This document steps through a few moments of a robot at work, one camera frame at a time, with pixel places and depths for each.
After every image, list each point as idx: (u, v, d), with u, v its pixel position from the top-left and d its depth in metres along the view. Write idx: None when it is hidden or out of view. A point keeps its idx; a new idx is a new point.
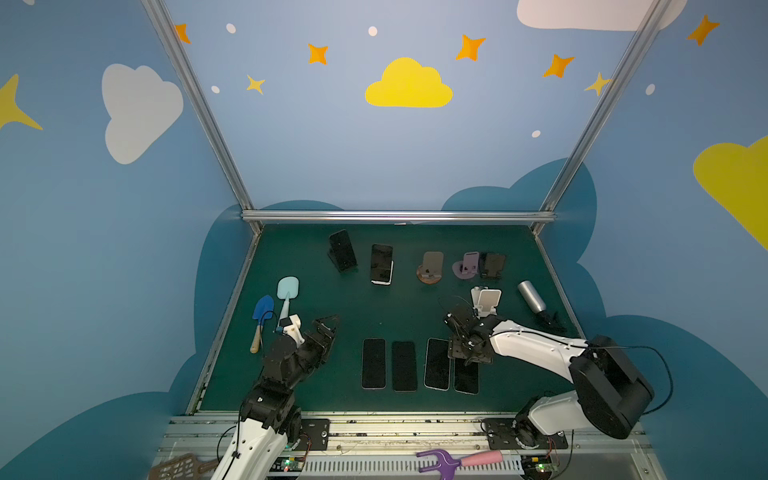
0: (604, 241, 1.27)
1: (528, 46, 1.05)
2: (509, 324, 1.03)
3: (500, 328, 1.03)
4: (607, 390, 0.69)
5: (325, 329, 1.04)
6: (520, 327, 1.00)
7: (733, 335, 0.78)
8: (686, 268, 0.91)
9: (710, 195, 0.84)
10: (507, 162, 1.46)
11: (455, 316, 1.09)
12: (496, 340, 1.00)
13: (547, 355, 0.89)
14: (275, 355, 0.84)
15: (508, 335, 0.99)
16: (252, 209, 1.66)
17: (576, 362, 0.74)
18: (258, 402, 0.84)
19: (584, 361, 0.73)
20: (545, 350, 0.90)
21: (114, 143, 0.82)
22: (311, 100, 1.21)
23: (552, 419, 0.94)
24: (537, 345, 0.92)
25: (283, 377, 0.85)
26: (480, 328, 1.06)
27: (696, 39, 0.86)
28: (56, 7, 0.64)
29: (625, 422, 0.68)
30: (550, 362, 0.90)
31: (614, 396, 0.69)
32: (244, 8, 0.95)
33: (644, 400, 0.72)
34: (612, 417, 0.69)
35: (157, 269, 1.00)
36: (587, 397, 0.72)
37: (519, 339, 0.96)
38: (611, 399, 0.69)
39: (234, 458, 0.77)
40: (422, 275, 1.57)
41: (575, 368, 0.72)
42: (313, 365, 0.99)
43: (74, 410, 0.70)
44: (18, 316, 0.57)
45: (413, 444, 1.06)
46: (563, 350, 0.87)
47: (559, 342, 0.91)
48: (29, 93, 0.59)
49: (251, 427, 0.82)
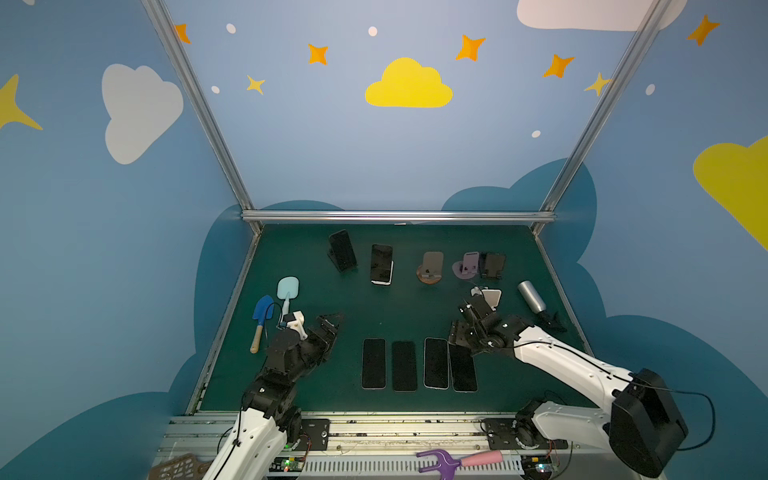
0: (604, 242, 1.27)
1: (528, 46, 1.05)
2: (538, 333, 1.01)
3: (526, 335, 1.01)
4: (646, 430, 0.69)
5: (328, 325, 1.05)
6: (552, 340, 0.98)
7: (734, 335, 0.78)
8: (687, 268, 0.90)
9: (711, 195, 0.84)
10: (506, 163, 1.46)
11: (474, 309, 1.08)
12: (521, 350, 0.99)
13: (585, 381, 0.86)
14: (280, 345, 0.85)
15: (537, 346, 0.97)
16: (252, 210, 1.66)
17: (619, 397, 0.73)
18: (260, 394, 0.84)
19: (628, 398, 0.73)
20: (582, 374, 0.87)
21: (114, 142, 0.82)
22: (311, 100, 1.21)
23: (559, 429, 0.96)
24: (573, 366, 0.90)
25: (286, 368, 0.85)
26: (503, 329, 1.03)
27: (696, 39, 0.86)
28: (57, 6, 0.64)
29: (658, 462, 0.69)
30: (585, 387, 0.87)
31: (651, 434, 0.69)
32: (244, 8, 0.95)
33: (679, 442, 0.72)
34: (645, 456, 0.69)
35: (157, 269, 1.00)
36: (622, 432, 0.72)
37: (549, 353, 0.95)
38: (649, 439, 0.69)
39: (234, 446, 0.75)
40: (422, 275, 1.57)
41: (618, 404, 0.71)
42: (316, 360, 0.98)
43: (74, 410, 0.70)
44: (19, 315, 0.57)
45: (413, 444, 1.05)
46: (602, 379, 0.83)
47: (599, 368, 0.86)
48: (29, 92, 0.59)
49: (252, 416, 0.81)
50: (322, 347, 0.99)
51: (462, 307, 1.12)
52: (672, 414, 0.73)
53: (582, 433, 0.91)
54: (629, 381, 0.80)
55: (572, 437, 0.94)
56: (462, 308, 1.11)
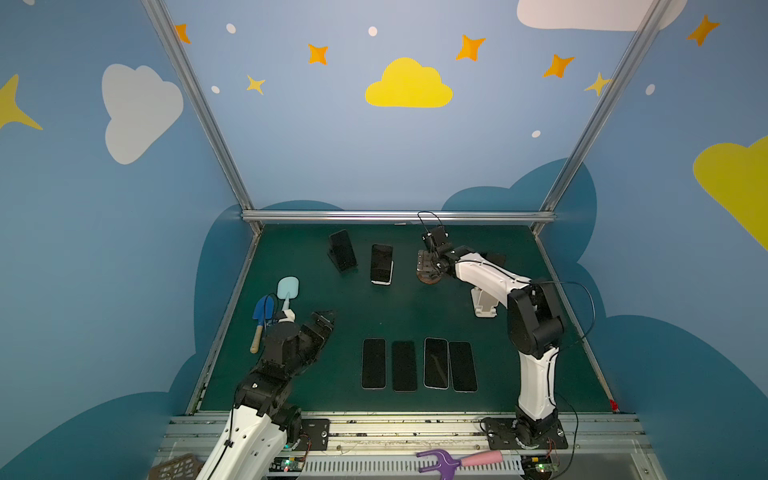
0: (604, 242, 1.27)
1: (528, 47, 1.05)
2: (475, 255, 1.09)
3: (468, 257, 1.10)
4: (530, 317, 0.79)
5: (324, 322, 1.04)
6: (483, 259, 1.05)
7: (734, 335, 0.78)
8: (688, 268, 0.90)
9: (711, 195, 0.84)
10: (507, 163, 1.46)
11: (433, 237, 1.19)
12: (460, 267, 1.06)
13: (497, 286, 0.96)
14: (278, 335, 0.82)
15: (473, 263, 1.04)
16: (252, 209, 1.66)
17: (514, 291, 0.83)
18: (253, 388, 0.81)
19: (521, 292, 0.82)
20: (495, 281, 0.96)
21: (114, 144, 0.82)
22: (311, 99, 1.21)
23: (526, 391, 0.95)
24: (490, 276, 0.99)
25: (283, 361, 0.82)
26: (451, 254, 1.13)
27: (696, 39, 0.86)
28: (57, 6, 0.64)
29: (536, 343, 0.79)
30: (499, 293, 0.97)
31: (533, 322, 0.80)
32: (243, 8, 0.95)
33: (558, 335, 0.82)
34: (525, 338, 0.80)
35: (157, 267, 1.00)
36: (513, 320, 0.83)
37: (477, 268, 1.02)
38: (530, 322, 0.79)
39: (227, 447, 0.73)
40: (423, 274, 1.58)
41: (512, 295, 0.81)
42: (312, 356, 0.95)
43: (73, 410, 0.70)
44: (18, 316, 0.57)
45: (413, 444, 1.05)
46: (509, 282, 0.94)
47: (511, 277, 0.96)
48: (29, 92, 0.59)
49: (244, 415, 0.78)
50: (318, 343, 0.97)
51: (423, 235, 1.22)
52: (556, 311, 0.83)
53: (542, 381, 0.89)
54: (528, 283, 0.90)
55: (536, 392, 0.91)
56: (424, 235, 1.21)
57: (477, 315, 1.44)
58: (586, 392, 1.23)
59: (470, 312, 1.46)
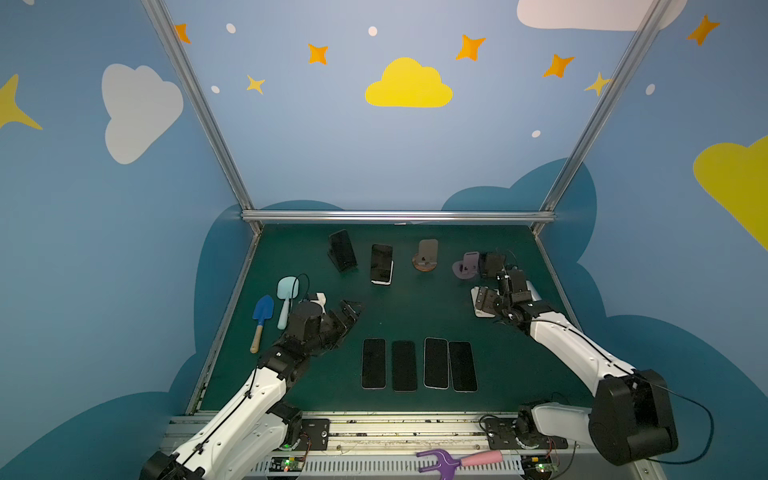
0: (604, 242, 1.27)
1: (529, 46, 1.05)
2: (559, 317, 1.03)
3: (546, 315, 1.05)
4: (626, 418, 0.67)
5: (350, 310, 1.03)
6: (569, 325, 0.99)
7: (733, 335, 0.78)
8: (687, 269, 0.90)
9: (710, 196, 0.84)
10: (507, 162, 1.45)
11: (511, 281, 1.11)
12: (537, 326, 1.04)
13: (584, 362, 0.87)
14: (302, 312, 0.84)
15: (553, 326, 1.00)
16: (252, 210, 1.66)
17: (610, 379, 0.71)
18: (276, 357, 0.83)
19: (619, 382, 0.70)
20: (583, 357, 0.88)
21: (114, 142, 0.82)
22: (312, 98, 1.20)
23: (556, 425, 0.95)
24: (578, 350, 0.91)
25: (305, 337, 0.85)
26: (527, 308, 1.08)
27: (696, 39, 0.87)
28: (57, 7, 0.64)
29: (630, 451, 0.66)
30: (585, 371, 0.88)
31: (631, 425, 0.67)
32: (243, 8, 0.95)
33: (661, 448, 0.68)
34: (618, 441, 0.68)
35: (156, 267, 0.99)
36: (601, 414, 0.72)
37: (561, 334, 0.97)
38: (627, 424, 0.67)
39: (246, 397, 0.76)
40: (418, 263, 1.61)
41: (606, 384, 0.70)
42: (332, 342, 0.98)
43: (74, 411, 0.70)
44: (18, 316, 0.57)
45: (413, 444, 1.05)
46: (602, 364, 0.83)
47: (603, 356, 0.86)
48: (29, 93, 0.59)
49: (265, 375, 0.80)
50: (340, 330, 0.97)
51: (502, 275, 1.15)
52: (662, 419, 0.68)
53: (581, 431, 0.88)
54: (626, 371, 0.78)
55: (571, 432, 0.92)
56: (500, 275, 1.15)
57: (477, 316, 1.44)
58: (585, 391, 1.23)
59: (470, 312, 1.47)
